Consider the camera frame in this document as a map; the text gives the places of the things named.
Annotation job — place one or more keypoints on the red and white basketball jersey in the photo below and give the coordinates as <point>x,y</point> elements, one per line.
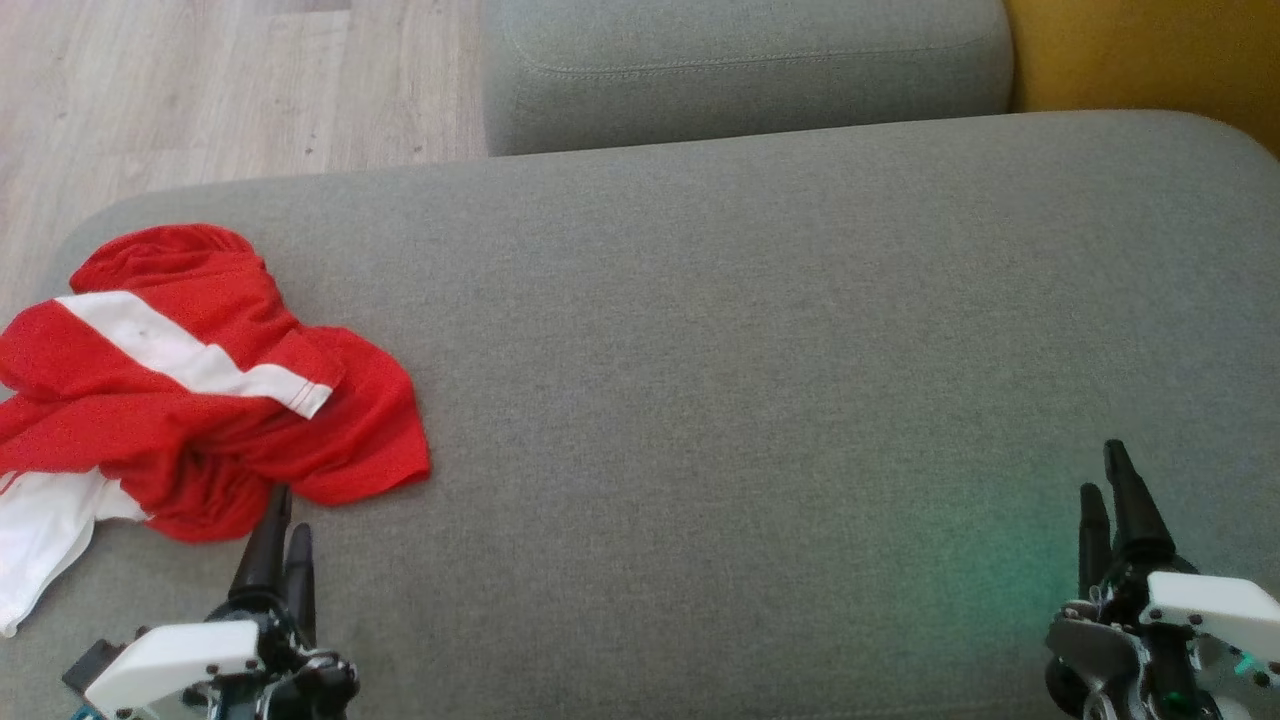
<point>60,500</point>

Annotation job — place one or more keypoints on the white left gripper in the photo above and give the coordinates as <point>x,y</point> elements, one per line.
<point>180,660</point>

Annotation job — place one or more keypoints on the red shorts with white stripes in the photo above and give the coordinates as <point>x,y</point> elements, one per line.
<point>200,300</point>

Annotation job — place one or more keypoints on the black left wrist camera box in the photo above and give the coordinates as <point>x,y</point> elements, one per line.
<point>90,665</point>

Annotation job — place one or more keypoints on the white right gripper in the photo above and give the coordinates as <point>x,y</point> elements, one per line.
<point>1210,605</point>

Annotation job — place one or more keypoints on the grey fabric sofa seat cushion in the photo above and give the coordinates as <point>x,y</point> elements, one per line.
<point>760,380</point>

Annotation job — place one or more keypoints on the grey fabric sofa back cushion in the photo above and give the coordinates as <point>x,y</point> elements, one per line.
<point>740,70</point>

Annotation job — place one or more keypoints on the mustard yellow sofa section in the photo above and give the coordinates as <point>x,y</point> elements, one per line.
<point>1150,55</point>

